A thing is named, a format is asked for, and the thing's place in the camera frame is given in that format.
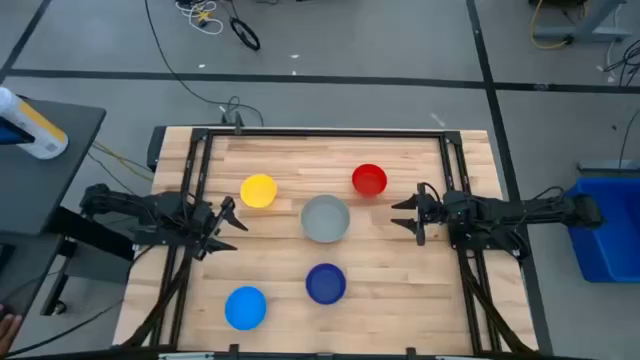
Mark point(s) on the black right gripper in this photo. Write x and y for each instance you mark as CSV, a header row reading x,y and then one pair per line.
x,y
434,215

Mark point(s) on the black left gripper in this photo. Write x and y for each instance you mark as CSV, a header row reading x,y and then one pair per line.
x,y
205,225

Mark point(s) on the yellow bowl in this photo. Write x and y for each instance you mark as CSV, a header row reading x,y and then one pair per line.
x,y
258,191

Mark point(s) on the light blue bowl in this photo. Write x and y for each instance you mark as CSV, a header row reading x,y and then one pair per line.
x,y
245,308

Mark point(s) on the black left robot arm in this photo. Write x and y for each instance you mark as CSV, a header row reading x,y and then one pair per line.
x,y
125,202

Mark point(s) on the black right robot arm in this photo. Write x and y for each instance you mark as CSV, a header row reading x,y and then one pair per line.
x,y
525,210

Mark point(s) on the red bowl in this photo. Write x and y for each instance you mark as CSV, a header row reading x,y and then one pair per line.
x,y
369,180

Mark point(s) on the large pale grey bowl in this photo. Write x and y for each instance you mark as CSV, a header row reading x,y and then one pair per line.
x,y
325,219

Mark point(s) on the dark blue bowl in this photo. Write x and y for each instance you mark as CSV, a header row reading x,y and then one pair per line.
x,y
326,284

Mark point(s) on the dark grey side table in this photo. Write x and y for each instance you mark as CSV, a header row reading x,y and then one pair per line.
x,y
40,190

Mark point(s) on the blue plastic bin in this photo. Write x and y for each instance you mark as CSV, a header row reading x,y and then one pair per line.
x,y
612,240

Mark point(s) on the white and yellow canister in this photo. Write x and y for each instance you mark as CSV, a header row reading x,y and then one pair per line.
x,y
35,132

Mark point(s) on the person's hand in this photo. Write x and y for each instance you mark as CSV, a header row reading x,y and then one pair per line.
x,y
9,332

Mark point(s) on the black aluminium table frame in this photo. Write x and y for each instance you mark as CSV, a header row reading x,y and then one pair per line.
x,y
325,133

